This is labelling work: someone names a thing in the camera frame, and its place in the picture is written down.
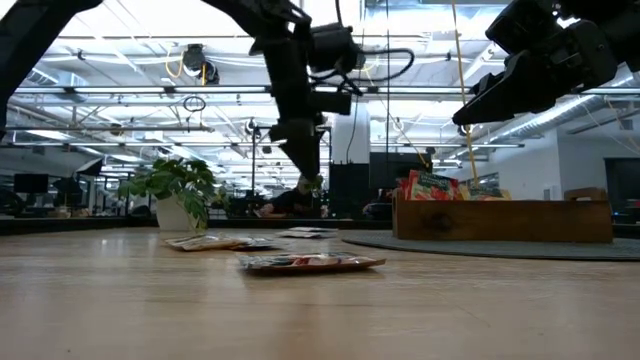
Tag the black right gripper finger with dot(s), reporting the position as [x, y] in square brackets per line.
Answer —
[495, 107]
[500, 72]

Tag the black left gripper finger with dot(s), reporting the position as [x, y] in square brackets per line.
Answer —
[312, 145]
[290, 140]

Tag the red strawberry tea sachet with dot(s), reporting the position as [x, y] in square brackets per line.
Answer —
[430, 186]

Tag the wooden three-compartment tray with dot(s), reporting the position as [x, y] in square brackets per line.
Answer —
[500, 222]

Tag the grey round woven mat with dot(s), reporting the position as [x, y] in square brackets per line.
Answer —
[450, 250]

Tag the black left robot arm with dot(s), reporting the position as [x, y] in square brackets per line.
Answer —
[30, 40]

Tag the black computer monitor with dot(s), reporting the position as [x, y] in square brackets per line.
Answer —
[31, 184]
[395, 167]

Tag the green plant in white pot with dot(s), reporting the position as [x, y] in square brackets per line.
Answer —
[175, 210]

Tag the silver ribbed air duct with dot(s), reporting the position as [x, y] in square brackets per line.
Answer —
[560, 117]

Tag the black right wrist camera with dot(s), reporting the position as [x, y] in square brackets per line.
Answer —
[522, 25]

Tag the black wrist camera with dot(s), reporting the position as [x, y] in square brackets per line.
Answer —
[332, 47]
[522, 25]

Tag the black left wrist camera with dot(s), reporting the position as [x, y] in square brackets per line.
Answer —
[332, 47]

